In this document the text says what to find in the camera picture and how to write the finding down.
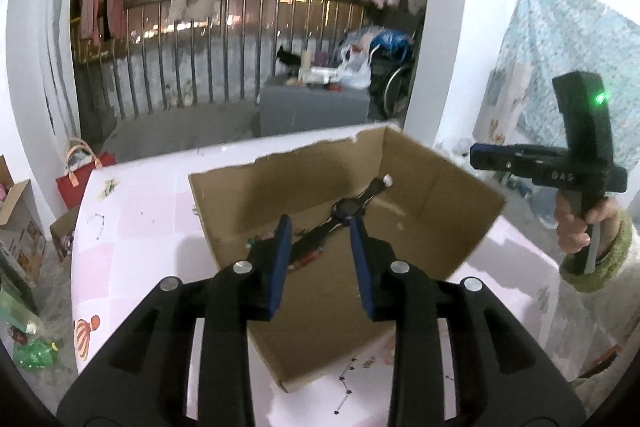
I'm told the black smart watch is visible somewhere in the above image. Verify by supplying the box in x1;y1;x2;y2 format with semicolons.
290;174;393;270

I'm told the multicolour bead necklace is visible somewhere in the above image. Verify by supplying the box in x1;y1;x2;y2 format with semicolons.
244;233;327;270

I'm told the right forearm fuzzy sleeve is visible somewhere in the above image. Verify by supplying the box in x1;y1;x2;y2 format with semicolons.
544;213;639;381

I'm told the right hand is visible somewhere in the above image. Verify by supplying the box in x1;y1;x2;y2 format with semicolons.
554;192;623;258

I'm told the large brown cardboard box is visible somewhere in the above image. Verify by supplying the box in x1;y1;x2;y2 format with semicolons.
188;124;508;394

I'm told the green plastic bag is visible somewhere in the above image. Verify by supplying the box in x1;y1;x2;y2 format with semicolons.
13;338;58;372

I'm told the wheelchair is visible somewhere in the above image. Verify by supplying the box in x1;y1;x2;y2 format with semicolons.
369;28;416;119

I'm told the blue patterned cloth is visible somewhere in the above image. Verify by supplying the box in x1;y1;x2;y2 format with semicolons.
473;0;639;170

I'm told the white plastic bag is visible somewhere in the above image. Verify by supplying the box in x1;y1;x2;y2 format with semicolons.
336;44;371;90

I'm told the small open cardboard box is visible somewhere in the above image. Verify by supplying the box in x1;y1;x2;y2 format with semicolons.
0;157;47;288

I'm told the grey cabinet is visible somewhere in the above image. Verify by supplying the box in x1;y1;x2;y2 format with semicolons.
258;75;371;136

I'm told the red gift bag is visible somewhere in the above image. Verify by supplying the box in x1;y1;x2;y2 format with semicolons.
56;138;116;209

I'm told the metal balcony railing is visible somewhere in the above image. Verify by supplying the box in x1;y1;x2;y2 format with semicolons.
70;0;369;120

